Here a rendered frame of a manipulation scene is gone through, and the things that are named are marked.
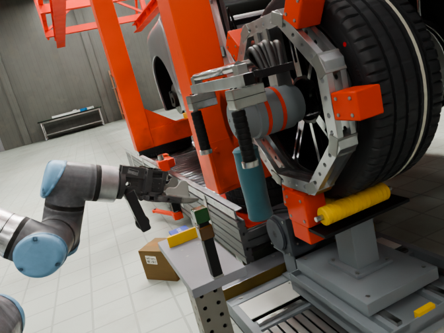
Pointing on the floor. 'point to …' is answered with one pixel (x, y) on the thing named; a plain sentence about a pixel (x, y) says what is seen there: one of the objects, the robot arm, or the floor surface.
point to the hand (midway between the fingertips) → (189, 199)
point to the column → (211, 312)
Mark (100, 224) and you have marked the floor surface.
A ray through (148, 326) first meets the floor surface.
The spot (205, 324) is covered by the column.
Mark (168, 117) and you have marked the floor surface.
